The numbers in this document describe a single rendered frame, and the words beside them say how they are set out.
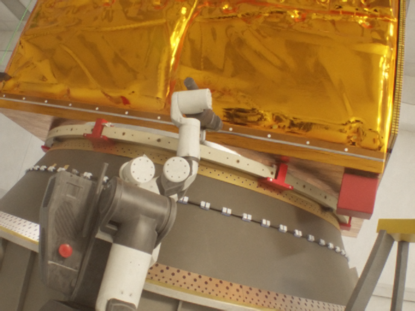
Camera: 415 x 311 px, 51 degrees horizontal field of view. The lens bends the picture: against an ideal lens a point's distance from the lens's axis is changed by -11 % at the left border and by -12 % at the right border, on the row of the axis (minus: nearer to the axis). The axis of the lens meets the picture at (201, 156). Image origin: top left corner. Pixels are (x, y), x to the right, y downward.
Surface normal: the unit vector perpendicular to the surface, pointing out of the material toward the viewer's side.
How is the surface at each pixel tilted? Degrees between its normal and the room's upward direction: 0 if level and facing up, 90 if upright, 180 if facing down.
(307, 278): 62
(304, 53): 88
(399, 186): 90
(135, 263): 89
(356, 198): 90
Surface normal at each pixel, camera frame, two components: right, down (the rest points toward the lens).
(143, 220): 0.46, -0.15
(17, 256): -0.45, -0.34
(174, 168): 0.01, -0.34
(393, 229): -0.79, -0.35
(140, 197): 0.51, -0.42
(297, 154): -0.26, -0.31
